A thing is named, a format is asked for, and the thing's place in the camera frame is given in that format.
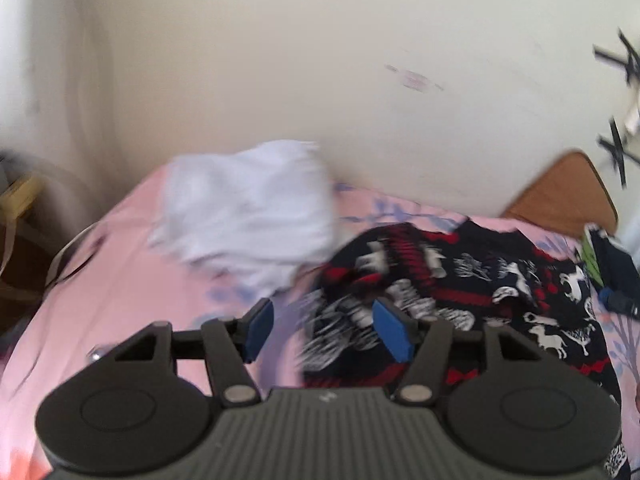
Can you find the wooden headboard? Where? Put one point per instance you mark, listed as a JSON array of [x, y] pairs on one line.
[[562, 195]]

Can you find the white garment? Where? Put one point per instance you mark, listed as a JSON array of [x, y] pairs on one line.
[[247, 215]]

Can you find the green cloth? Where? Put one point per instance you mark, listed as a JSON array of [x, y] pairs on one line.
[[593, 260]]

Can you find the black patterned sweater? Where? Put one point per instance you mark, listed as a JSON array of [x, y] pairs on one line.
[[450, 285]]

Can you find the yellow box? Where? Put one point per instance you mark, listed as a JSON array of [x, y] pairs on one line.
[[22, 195]]

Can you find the pink floral bedsheet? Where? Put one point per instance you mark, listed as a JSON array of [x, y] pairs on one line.
[[135, 285]]

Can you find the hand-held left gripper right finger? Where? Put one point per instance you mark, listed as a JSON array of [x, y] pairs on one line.
[[393, 331]]

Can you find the dark blue clothes pile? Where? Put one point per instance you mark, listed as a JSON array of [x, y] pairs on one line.
[[617, 272]]

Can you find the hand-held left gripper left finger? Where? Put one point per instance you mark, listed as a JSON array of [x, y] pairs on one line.
[[259, 331]]

